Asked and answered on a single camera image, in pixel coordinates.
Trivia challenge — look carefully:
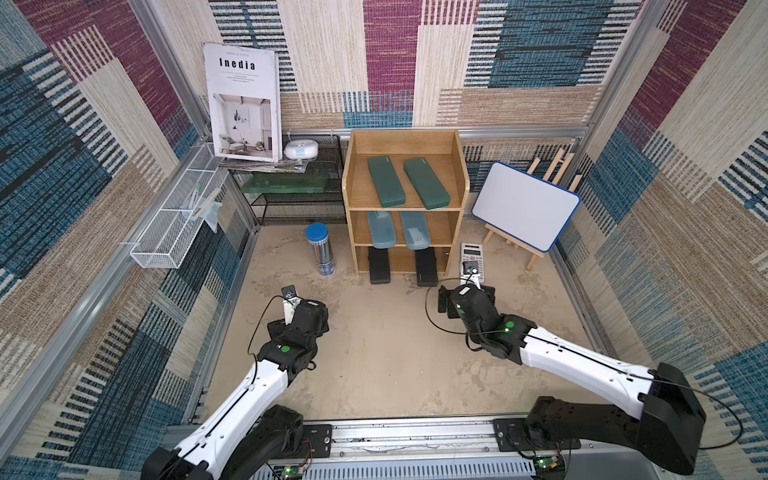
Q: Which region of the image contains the white calculator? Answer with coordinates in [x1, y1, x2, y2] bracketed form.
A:
[459, 243, 485, 284]

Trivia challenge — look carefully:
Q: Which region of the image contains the wooden three-tier shelf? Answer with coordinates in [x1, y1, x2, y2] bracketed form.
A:
[342, 128, 470, 276]

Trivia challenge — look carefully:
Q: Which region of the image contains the Inedia magazine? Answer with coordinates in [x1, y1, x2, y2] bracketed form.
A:
[203, 43, 283, 163]

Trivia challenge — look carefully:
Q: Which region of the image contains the light blue pencil case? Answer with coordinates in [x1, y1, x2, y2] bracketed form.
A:
[400, 211, 431, 251]
[367, 211, 397, 249]

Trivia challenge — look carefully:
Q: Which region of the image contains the black wire rack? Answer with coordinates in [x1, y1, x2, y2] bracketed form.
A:
[230, 135, 346, 226]

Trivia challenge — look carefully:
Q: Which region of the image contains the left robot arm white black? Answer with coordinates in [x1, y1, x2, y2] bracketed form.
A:
[140, 297, 329, 479]

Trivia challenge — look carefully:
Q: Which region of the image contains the white round device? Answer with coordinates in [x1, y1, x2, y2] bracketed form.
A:
[283, 139, 319, 160]

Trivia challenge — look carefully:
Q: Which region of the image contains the wooden easel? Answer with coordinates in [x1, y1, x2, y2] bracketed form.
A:
[482, 147, 584, 272]

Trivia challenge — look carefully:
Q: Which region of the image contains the blue-lid metal canister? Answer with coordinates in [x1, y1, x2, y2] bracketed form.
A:
[305, 223, 335, 276]

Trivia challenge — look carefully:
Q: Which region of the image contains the blue-framed whiteboard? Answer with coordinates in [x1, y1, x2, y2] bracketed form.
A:
[471, 160, 582, 254]

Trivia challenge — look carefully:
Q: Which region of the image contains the green tray on rack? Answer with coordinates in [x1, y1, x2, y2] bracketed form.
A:
[241, 173, 329, 195]

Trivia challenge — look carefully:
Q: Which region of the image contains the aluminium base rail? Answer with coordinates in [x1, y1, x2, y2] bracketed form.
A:
[251, 415, 670, 479]

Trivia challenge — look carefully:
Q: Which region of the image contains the black pencil case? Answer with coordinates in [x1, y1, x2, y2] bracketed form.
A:
[368, 247, 391, 285]
[414, 247, 438, 287]

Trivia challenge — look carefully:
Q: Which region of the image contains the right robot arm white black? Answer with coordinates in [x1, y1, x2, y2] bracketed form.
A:
[438, 283, 706, 475]

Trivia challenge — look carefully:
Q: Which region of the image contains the white wire basket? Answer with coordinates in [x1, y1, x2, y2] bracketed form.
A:
[120, 168, 226, 269]

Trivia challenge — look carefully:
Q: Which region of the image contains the dark green pencil case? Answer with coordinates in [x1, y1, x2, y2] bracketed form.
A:
[403, 157, 451, 210]
[367, 156, 406, 208]

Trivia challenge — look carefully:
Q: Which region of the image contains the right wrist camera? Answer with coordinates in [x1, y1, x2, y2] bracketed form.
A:
[462, 260, 483, 288]

